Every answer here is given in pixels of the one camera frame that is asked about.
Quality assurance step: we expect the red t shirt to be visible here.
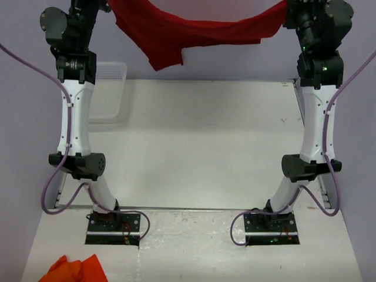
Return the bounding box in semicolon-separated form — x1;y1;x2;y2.
108;1;287;71

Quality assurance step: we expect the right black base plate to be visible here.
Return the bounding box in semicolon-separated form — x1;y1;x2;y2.
243;212;300;246

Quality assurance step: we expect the white plastic basket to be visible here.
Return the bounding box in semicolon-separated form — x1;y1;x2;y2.
89;62;127;124

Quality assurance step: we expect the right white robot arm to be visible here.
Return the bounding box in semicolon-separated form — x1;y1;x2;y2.
263;1;354;216

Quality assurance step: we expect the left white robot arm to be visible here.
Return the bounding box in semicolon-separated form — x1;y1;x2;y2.
40;1;119;216

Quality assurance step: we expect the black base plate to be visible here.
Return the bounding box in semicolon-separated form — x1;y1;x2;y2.
85;212;140;247
243;212;300;246

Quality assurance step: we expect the orange cloth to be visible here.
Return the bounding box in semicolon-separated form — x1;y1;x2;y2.
39;254;108;282

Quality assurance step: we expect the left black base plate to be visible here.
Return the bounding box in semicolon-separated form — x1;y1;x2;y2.
85;212;140;247

